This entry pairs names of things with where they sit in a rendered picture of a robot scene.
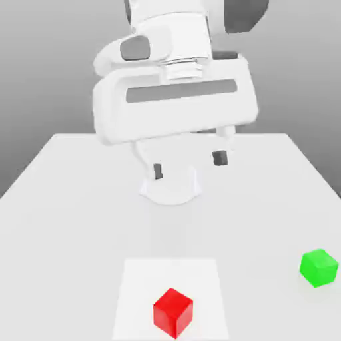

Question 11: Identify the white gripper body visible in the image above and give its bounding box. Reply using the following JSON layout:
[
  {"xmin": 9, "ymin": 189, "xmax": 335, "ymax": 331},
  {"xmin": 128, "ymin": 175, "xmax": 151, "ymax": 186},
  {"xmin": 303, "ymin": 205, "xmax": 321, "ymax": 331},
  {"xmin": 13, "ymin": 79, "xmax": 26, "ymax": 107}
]
[{"xmin": 91, "ymin": 54, "xmax": 260, "ymax": 147}]

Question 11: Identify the small green cube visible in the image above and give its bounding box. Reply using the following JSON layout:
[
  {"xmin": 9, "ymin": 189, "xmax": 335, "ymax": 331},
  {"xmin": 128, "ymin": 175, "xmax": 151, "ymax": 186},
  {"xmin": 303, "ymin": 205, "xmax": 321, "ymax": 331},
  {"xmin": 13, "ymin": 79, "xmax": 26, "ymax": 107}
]
[{"xmin": 298, "ymin": 248, "xmax": 340, "ymax": 289}]

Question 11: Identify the small red cube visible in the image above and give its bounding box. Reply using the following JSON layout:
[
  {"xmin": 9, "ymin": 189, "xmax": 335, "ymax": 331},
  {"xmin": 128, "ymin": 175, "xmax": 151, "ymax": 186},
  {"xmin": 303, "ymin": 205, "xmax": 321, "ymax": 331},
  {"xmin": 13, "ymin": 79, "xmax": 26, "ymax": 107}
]
[{"xmin": 153, "ymin": 287, "xmax": 194, "ymax": 340}]

